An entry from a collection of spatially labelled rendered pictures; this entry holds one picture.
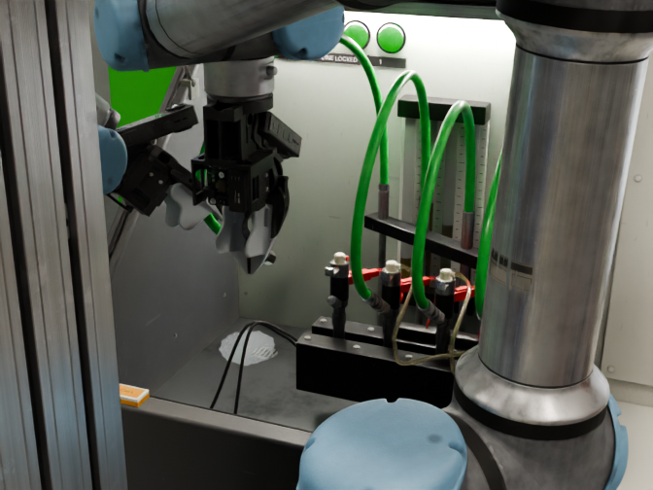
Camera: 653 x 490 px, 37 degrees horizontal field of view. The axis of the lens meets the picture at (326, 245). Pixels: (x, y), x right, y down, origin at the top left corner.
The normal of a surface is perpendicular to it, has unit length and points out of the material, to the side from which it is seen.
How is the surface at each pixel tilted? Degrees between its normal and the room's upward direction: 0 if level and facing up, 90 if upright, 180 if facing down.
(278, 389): 0
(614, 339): 76
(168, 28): 114
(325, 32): 90
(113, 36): 90
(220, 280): 90
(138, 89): 90
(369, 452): 8
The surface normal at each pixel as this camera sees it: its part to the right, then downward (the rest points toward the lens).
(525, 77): -0.91, 0.14
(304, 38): 0.54, 0.31
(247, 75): 0.28, 0.35
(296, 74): -0.37, 0.33
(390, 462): -0.11, -0.90
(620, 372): -0.36, 0.11
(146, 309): 0.93, 0.14
